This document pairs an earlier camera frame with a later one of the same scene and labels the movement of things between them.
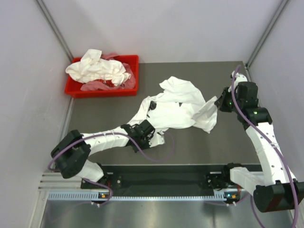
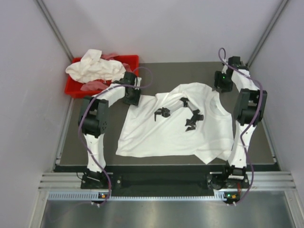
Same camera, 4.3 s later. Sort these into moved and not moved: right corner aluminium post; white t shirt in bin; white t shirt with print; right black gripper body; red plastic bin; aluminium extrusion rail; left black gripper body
Moved: right black gripper body; left black gripper body; white t shirt with print
Not moved: white t shirt in bin; red plastic bin; right corner aluminium post; aluminium extrusion rail
